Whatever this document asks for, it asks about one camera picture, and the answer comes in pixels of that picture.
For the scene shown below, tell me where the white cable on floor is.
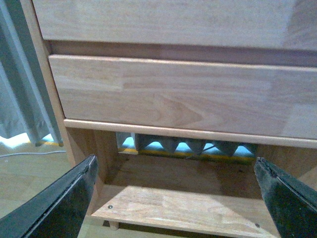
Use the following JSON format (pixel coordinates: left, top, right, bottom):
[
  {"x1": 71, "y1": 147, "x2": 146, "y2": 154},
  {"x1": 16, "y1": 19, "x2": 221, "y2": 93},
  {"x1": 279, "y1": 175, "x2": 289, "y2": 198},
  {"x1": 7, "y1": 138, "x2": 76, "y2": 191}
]
[{"x1": 0, "y1": 150, "x2": 65, "y2": 158}]

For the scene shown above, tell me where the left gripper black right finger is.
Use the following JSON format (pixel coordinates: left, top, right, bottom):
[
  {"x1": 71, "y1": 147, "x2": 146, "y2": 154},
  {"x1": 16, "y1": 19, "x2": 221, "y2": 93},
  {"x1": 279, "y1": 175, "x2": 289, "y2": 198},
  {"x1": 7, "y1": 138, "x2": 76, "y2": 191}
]
[{"x1": 254, "y1": 157, "x2": 317, "y2": 238}]

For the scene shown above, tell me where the grey curtain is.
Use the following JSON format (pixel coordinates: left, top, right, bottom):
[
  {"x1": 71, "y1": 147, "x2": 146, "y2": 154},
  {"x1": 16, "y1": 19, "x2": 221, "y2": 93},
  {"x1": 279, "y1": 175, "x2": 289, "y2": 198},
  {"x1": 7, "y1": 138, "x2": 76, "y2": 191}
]
[{"x1": 0, "y1": 0, "x2": 62, "y2": 144}]

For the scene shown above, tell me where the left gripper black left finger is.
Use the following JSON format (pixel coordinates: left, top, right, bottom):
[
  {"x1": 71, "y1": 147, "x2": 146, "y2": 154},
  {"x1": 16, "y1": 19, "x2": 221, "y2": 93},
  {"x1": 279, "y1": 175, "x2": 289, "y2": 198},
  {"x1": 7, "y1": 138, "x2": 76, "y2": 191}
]
[{"x1": 0, "y1": 155, "x2": 98, "y2": 238}]

